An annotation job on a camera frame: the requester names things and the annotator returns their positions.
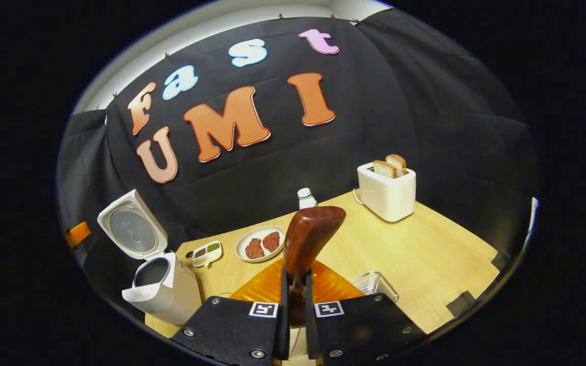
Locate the wire chopstick holder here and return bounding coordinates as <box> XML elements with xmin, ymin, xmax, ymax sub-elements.
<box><xmin>349</xmin><ymin>271</ymin><xmax>399</xmax><ymax>304</ymax></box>

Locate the white divided rice dish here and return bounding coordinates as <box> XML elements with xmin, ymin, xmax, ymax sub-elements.
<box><xmin>191</xmin><ymin>240</ymin><xmax>223</xmax><ymax>268</ymax></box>

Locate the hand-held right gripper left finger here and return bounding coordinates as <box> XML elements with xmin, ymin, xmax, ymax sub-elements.
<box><xmin>171</xmin><ymin>258</ymin><xmax>291</xmax><ymax>366</ymax></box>

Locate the white rice cooker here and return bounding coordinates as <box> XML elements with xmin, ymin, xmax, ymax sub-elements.
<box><xmin>97</xmin><ymin>189</ymin><xmax>203</xmax><ymax>326</ymax></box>

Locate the brown wooden spoon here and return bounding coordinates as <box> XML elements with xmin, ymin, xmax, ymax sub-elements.
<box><xmin>283</xmin><ymin>206</ymin><xmax>347</xmax><ymax>328</ymax></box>

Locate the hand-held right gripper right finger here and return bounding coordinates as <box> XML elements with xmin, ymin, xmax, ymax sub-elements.
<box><xmin>303</xmin><ymin>259</ymin><xmax>428</xmax><ymax>366</ymax></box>

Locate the white toaster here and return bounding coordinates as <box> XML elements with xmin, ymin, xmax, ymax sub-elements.
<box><xmin>357</xmin><ymin>162</ymin><xmax>417</xmax><ymax>223</ymax></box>

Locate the white round plate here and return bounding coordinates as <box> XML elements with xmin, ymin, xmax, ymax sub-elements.
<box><xmin>236</xmin><ymin>225</ymin><xmax>286</xmax><ymax>263</ymax></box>

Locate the black backdrop cloth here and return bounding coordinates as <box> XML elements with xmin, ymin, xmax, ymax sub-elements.
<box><xmin>56</xmin><ymin>10</ymin><xmax>540</xmax><ymax>306</ymax></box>

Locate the white bottle green label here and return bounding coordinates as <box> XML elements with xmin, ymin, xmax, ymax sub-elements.
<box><xmin>297</xmin><ymin>188</ymin><xmax>318</xmax><ymax>210</ymax></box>

